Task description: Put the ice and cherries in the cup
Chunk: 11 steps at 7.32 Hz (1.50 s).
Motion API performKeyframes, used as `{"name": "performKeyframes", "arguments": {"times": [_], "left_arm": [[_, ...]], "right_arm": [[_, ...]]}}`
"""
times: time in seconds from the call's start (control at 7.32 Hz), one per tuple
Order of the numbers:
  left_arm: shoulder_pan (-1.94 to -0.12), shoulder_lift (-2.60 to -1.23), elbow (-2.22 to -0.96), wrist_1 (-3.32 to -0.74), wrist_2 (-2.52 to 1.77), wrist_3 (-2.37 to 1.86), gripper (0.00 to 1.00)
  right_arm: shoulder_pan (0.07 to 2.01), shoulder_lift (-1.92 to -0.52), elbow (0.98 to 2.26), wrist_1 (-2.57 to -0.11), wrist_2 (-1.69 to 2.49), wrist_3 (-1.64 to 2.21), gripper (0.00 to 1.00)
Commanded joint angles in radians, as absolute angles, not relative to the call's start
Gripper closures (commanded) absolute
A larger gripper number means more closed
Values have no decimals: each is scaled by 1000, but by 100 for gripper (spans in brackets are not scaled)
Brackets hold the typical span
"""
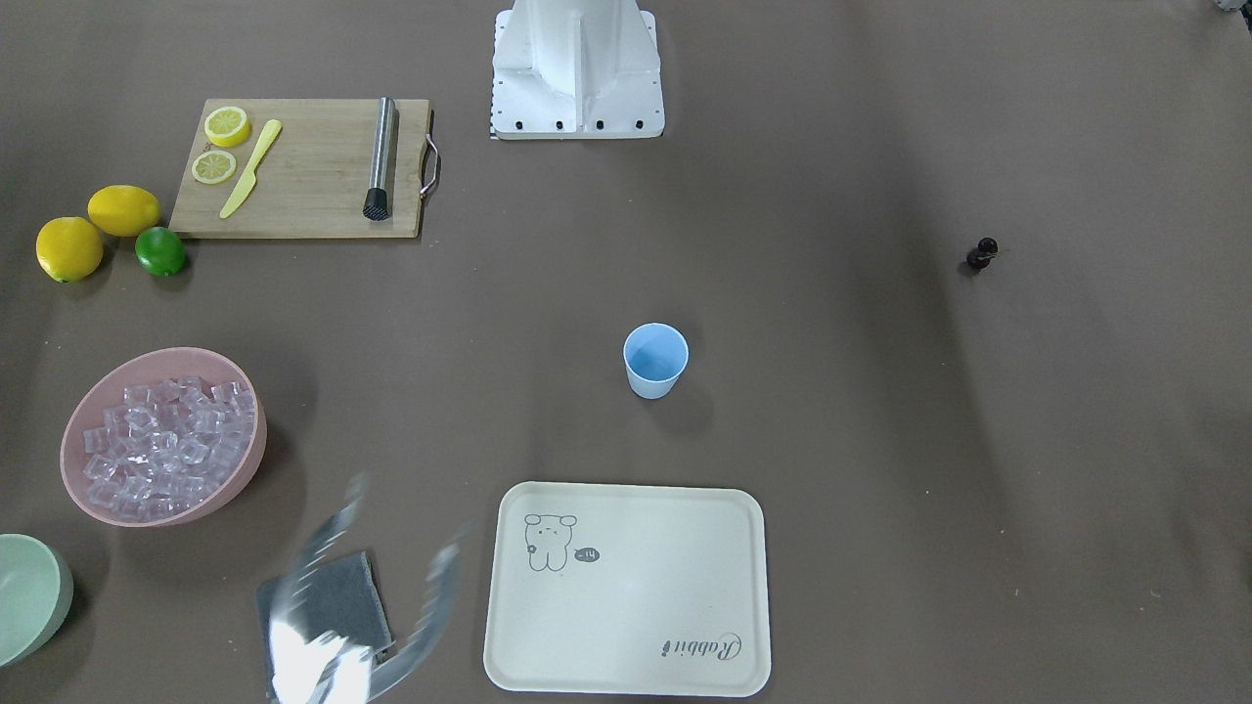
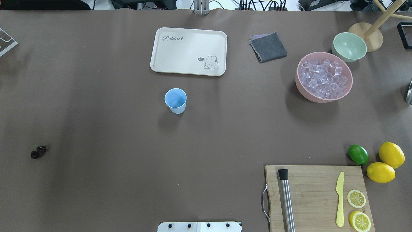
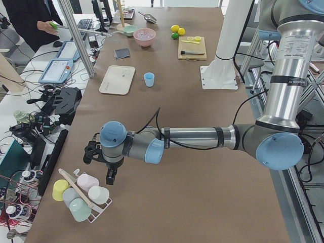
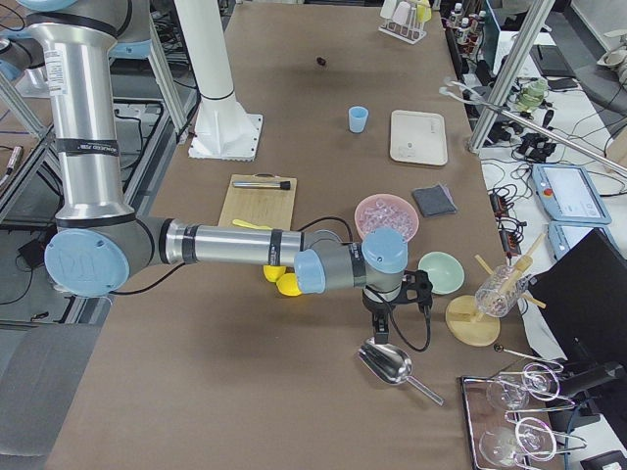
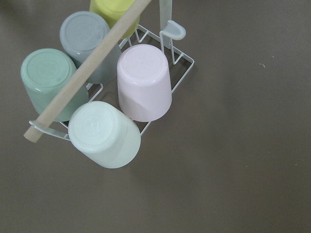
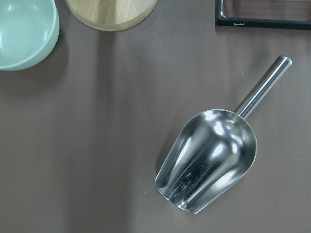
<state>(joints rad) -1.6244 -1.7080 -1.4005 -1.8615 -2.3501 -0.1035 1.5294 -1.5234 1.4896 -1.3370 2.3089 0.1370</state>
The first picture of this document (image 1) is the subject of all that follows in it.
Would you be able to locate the dark cherries pair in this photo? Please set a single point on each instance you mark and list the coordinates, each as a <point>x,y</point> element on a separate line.
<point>982,254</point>

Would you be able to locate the light blue plastic cup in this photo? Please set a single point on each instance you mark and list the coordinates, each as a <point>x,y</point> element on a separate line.
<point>654,355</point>

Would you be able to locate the steel ice scoop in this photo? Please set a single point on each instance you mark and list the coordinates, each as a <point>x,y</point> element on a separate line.
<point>325,632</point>

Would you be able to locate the pile of clear ice cubes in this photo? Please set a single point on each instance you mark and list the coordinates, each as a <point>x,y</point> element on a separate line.
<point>167,447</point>

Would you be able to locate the cream rabbit tray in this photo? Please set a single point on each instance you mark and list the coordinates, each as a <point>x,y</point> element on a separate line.
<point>627,589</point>

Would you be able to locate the steel muddler black tip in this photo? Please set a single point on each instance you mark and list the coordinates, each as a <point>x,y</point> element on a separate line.
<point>377,201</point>

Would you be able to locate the wooden cutting board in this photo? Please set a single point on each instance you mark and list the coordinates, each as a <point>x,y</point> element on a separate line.
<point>313,180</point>

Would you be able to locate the grey folded cloth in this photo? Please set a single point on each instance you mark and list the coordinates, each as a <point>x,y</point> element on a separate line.
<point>343,597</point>

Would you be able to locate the yellow plastic knife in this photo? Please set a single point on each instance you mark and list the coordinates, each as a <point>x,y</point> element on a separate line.
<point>247,180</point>

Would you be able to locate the lower lemon slice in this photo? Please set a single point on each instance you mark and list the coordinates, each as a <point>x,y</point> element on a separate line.
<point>213,167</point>

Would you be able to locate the lemon slice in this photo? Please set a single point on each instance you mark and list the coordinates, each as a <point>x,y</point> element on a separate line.
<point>227,127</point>
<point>213,167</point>

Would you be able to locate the upper lemon slice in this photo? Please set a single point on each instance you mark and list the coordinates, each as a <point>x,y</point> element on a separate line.
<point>227,127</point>

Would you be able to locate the pink bowl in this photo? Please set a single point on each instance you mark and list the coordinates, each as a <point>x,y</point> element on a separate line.
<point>163,363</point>

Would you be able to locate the green lime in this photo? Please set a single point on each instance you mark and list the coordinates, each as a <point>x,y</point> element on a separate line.
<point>160,252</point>

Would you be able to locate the yellow lemon near board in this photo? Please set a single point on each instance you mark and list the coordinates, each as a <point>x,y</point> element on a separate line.
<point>124,211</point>

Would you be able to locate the yellow lemon outer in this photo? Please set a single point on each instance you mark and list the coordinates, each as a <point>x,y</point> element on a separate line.
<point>69,249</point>

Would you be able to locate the mint green bowl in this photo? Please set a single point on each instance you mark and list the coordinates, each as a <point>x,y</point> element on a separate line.
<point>36,593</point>

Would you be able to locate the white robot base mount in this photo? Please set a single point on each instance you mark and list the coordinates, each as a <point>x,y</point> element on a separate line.
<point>576,70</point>

